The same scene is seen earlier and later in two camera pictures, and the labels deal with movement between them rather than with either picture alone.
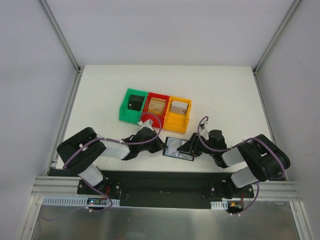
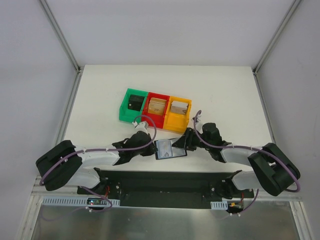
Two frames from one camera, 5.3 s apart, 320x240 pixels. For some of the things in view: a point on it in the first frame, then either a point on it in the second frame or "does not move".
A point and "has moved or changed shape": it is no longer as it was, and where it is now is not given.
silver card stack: [179, 107] does not move
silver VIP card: [173, 145] has moved or changed shape
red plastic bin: [155, 109] does not move
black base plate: [166, 189] does not move
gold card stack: [157, 106] does not move
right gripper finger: [193, 141] → [188, 135]
